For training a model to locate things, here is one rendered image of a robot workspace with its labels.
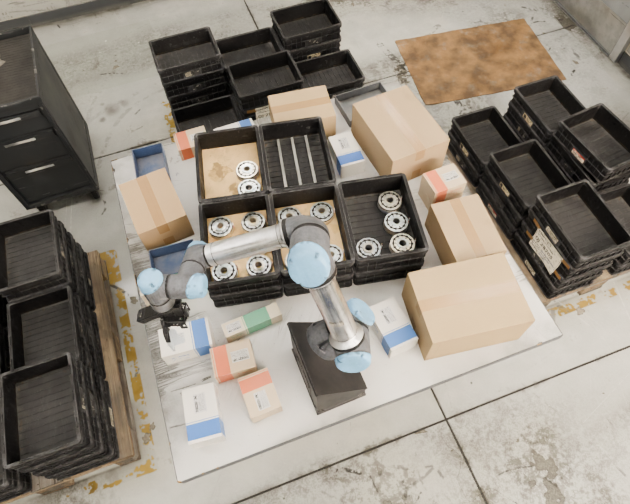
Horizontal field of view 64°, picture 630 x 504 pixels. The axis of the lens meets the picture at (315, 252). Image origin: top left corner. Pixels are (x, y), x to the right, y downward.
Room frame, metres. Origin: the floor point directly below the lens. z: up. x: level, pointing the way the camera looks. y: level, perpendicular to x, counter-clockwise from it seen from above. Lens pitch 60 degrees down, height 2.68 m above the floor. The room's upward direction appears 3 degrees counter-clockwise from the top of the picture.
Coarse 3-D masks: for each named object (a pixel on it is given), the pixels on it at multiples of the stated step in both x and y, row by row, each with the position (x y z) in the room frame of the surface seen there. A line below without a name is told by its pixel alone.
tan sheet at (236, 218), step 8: (224, 216) 1.27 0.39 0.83; (232, 216) 1.27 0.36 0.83; (240, 216) 1.26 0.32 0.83; (264, 216) 1.26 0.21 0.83; (208, 224) 1.23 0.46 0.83; (240, 224) 1.22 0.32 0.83; (208, 232) 1.19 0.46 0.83; (240, 232) 1.18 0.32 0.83; (208, 240) 1.15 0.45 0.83; (216, 240) 1.15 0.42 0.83; (240, 264) 1.02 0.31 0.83; (272, 264) 1.02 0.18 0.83; (224, 272) 0.99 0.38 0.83; (240, 272) 0.98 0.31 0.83
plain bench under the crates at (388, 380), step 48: (192, 192) 1.51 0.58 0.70; (384, 288) 0.94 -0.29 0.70; (528, 288) 0.91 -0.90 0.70; (288, 336) 0.75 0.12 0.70; (528, 336) 0.70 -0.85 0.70; (192, 384) 0.57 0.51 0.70; (288, 384) 0.55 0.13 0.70; (384, 384) 0.53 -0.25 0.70; (432, 384) 0.52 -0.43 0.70; (240, 432) 0.38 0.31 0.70; (288, 432) 0.37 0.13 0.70
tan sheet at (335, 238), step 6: (300, 204) 1.31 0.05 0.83; (306, 204) 1.31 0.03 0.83; (312, 204) 1.31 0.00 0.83; (330, 204) 1.31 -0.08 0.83; (276, 210) 1.29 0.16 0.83; (300, 210) 1.28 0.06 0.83; (306, 210) 1.28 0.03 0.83; (276, 216) 1.25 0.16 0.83; (330, 222) 1.21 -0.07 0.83; (336, 222) 1.21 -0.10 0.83; (330, 228) 1.18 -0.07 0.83; (336, 228) 1.18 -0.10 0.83; (330, 234) 1.15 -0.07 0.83; (336, 234) 1.15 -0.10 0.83; (330, 240) 1.12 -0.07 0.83; (336, 240) 1.12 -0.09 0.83; (342, 246) 1.09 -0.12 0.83; (282, 252) 1.07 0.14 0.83; (288, 252) 1.07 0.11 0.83; (282, 258) 1.04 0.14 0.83
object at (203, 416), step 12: (204, 384) 0.54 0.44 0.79; (192, 396) 0.50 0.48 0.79; (204, 396) 0.49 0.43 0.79; (216, 396) 0.50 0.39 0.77; (192, 408) 0.45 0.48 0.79; (204, 408) 0.45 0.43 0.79; (216, 408) 0.45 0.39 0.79; (192, 420) 0.41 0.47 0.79; (204, 420) 0.41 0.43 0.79; (216, 420) 0.40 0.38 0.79; (192, 432) 0.37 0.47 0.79; (204, 432) 0.36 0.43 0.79; (216, 432) 0.36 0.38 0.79; (192, 444) 0.33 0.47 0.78; (204, 444) 0.33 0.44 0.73
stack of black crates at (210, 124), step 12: (228, 96) 2.51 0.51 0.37; (180, 108) 2.42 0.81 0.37; (192, 108) 2.44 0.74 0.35; (204, 108) 2.46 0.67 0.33; (216, 108) 2.48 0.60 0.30; (228, 108) 2.50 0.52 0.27; (180, 120) 2.41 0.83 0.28; (192, 120) 2.42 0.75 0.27; (204, 120) 2.41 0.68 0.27; (216, 120) 2.41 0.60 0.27; (228, 120) 2.40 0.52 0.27; (240, 120) 2.29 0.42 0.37
